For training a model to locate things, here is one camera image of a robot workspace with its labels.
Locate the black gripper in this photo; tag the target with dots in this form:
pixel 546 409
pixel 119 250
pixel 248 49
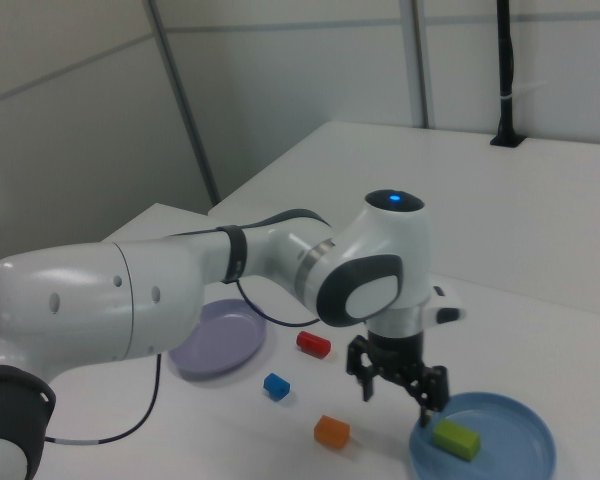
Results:
pixel 395 355

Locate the green block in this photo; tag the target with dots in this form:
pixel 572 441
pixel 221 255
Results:
pixel 455 440

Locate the orange block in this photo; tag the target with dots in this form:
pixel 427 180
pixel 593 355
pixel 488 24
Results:
pixel 331 430

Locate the red block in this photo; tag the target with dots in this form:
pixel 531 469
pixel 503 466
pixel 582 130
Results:
pixel 312 343

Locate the blue block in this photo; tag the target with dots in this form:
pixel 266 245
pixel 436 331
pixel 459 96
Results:
pixel 276 386

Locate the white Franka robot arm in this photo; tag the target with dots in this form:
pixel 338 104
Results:
pixel 80 300

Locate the blue plate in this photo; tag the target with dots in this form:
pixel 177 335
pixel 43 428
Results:
pixel 515 440

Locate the purple plate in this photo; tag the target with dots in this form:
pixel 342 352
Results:
pixel 230 345

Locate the black pole with base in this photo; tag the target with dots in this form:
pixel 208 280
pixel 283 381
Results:
pixel 505 60

